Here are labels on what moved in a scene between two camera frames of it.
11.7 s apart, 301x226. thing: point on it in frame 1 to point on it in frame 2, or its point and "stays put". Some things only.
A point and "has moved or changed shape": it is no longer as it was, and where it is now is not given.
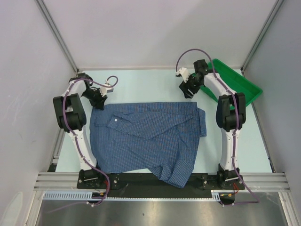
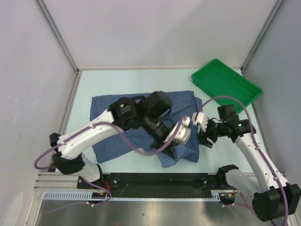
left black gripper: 99,103 to 160,143
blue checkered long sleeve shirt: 161,138 has moved or changed shape
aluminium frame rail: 273,181 stays put
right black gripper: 185,86 to 202,136
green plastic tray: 233,82 stays put
